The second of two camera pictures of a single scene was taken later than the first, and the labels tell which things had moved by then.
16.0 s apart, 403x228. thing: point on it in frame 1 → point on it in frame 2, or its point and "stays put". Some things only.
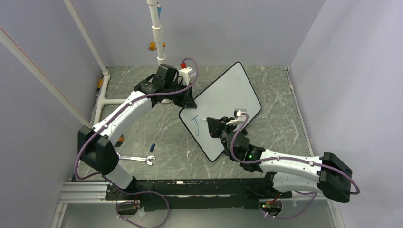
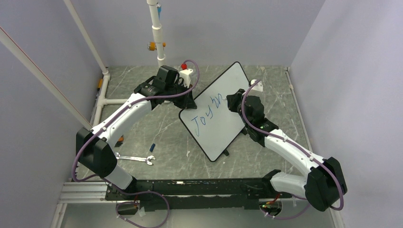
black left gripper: (187, 100) stays put
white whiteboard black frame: (232, 90) stays put
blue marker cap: (152, 147) stays put
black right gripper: (216, 126) → (233, 99)
